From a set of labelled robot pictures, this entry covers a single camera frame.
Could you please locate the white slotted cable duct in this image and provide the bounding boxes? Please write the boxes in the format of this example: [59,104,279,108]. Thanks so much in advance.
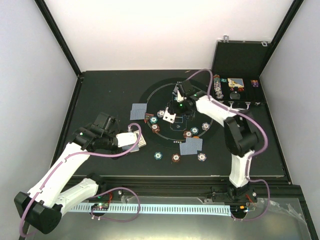
[69,202,231,217]

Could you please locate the black round button in case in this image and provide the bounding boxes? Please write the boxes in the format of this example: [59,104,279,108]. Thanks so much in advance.
[229,91,241,100]

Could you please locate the green poker chip stack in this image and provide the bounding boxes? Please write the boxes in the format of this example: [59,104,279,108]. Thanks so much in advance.
[154,152,163,160]

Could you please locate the green chips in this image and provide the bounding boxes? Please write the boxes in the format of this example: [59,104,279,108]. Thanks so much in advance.
[149,116,158,125]
[190,127,199,135]

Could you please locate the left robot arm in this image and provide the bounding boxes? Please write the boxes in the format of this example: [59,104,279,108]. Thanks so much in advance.
[14,121,122,238]

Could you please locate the triangular red dealer button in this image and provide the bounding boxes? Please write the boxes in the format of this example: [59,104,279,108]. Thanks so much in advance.
[144,113,154,123]

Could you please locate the dealt card bottom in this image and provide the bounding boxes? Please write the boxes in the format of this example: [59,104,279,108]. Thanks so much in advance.
[179,142,198,156]
[185,137,203,151]

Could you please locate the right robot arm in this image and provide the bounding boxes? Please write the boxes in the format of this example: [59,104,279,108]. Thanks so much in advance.
[165,92,268,202]

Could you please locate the black poker set case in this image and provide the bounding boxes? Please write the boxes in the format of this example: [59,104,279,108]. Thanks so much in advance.
[211,35,272,108]

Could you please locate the face up spade card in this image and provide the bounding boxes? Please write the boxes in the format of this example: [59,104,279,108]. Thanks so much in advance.
[162,107,176,124]

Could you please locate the red chips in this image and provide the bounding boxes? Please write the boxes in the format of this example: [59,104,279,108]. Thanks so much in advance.
[183,130,193,138]
[151,123,160,133]

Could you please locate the purple poker chip stack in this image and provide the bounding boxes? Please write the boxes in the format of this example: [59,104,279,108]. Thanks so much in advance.
[197,153,207,162]

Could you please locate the card deck in case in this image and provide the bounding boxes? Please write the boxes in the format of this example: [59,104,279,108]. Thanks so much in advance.
[227,78,245,89]

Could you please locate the purple chips in case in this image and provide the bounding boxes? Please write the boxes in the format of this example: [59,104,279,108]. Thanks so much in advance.
[250,80,259,88]

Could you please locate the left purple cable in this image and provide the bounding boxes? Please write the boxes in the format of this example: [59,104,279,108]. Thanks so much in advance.
[19,123,142,237]

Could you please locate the round black poker mat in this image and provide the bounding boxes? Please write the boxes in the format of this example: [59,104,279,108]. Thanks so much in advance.
[140,77,223,149]

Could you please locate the dealt card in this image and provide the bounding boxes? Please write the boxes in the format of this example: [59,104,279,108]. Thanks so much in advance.
[179,142,198,156]
[131,103,147,112]
[130,109,146,121]
[185,137,203,151]

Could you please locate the chip row in case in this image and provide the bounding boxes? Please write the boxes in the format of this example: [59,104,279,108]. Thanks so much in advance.
[213,74,224,99]

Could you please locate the red dice in case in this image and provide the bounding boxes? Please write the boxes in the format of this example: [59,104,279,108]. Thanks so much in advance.
[230,87,245,92]

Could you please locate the red poker chip stack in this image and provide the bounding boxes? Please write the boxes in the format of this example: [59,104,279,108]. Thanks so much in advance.
[171,153,181,163]

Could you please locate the purple chips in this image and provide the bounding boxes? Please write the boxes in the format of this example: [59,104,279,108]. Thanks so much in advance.
[201,122,210,131]
[250,80,259,88]
[157,110,165,118]

